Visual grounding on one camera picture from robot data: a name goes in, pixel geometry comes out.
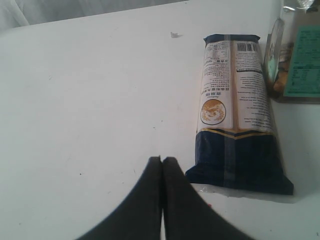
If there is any blue white spaghetti packet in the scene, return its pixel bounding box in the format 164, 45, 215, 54
185, 34, 294, 196

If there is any nut jar with gold lid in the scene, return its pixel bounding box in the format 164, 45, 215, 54
263, 0, 320, 104

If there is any white backdrop curtain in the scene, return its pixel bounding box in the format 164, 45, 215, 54
0, 0, 176, 32

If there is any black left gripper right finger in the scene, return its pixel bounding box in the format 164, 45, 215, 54
162, 157, 252, 240

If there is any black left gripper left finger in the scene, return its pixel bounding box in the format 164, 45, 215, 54
79, 156, 163, 240

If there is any small white paper scrap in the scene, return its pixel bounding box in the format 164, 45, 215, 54
170, 32, 183, 39

